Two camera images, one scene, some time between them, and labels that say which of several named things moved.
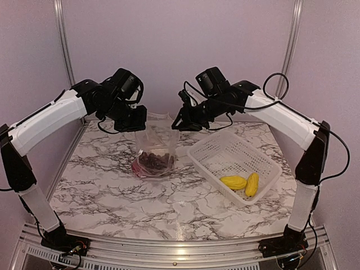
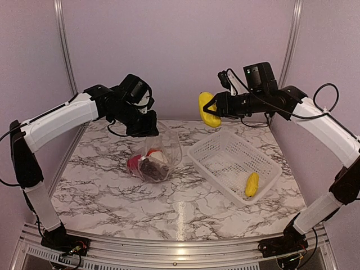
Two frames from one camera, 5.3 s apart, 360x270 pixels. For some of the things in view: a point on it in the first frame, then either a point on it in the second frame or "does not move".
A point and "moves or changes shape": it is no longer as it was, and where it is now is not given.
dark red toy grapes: [153, 161] to [153, 170]
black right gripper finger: [185, 126] to [205, 109]
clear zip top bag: [157, 147] moves or changes shape
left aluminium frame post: [58, 7] does not move
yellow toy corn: [252, 184] does not move
